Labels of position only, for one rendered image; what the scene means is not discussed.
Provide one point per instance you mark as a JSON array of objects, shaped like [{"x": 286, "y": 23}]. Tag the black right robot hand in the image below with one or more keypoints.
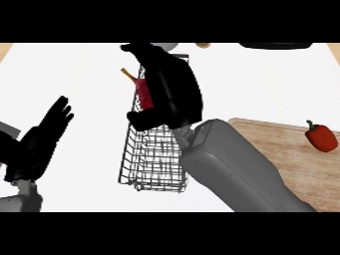
[{"x": 176, "y": 93}]

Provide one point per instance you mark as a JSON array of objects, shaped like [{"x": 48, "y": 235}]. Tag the wooden cutting board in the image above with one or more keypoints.
[{"x": 300, "y": 172}]

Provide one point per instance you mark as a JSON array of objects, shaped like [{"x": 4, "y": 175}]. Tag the small tan object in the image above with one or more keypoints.
[{"x": 204, "y": 45}]

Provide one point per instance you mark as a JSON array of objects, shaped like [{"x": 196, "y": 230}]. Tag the grey round bowl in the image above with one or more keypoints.
[{"x": 167, "y": 46}]

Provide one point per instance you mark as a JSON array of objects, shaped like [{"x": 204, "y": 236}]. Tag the red pear with green stem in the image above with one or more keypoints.
[{"x": 322, "y": 137}]

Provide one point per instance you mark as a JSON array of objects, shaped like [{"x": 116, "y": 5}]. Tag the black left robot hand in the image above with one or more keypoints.
[{"x": 31, "y": 152}]

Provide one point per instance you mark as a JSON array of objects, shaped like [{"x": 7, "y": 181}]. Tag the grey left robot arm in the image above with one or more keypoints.
[{"x": 16, "y": 202}]

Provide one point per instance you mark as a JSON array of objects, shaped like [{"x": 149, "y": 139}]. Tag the dark round pan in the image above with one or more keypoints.
[{"x": 276, "y": 45}]

